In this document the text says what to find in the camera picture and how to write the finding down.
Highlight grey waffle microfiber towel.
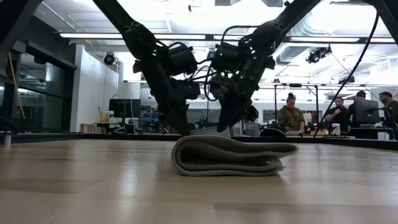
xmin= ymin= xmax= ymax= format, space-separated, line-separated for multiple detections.
xmin=170 ymin=126 xmax=299 ymax=177

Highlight black monitor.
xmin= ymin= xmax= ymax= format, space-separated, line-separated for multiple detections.
xmin=108 ymin=98 xmax=142 ymax=119

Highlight yellow power cable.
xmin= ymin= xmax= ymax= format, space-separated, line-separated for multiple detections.
xmin=7 ymin=51 xmax=26 ymax=119

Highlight black ceiling camera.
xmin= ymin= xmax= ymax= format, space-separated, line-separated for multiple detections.
xmin=103 ymin=52 xmax=116 ymax=66

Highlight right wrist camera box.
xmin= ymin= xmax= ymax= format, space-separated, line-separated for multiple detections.
xmin=210 ymin=74 xmax=239 ymax=100

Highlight black metal rig frame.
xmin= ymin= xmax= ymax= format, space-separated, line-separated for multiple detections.
xmin=257 ymin=82 xmax=321 ymax=131

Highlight grey monitor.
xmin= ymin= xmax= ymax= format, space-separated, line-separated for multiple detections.
xmin=353 ymin=96 xmax=381 ymax=125

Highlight person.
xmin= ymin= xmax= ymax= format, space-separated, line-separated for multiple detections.
xmin=378 ymin=91 xmax=398 ymax=130
xmin=325 ymin=96 xmax=352 ymax=131
xmin=277 ymin=92 xmax=306 ymax=133
xmin=346 ymin=90 xmax=368 ymax=125

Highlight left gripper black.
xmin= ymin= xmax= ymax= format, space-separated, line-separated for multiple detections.
xmin=148 ymin=67 xmax=191 ymax=137

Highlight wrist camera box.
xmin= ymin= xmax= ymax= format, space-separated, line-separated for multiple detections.
xmin=172 ymin=79 xmax=201 ymax=101
xmin=210 ymin=74 xmax=239 ymax=100

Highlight black ceiling spotlight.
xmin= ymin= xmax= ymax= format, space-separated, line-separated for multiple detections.
xmin=305 ymin=45 xmax=333 ymax=65

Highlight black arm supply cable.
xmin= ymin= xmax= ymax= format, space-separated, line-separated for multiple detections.
xmin=312 ymin=11 xmax=381 ymax=138

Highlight white LED light bar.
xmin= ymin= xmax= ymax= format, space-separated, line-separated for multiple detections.
xmin=289 ymin=36 xmax=361 ymax=44
xmin=58 ymin=32 xmax=208 ymax=40

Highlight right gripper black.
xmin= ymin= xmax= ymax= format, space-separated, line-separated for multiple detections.
xmin=216 ymin=55 xmax=276 ymax=133

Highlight black dome object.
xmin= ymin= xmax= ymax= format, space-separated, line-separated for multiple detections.
xmin=259 ymin=127 xmax=287 ymax=138

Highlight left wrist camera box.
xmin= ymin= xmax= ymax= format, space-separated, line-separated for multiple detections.
xmin=172 ymin=79 xmax=201 ymax=101

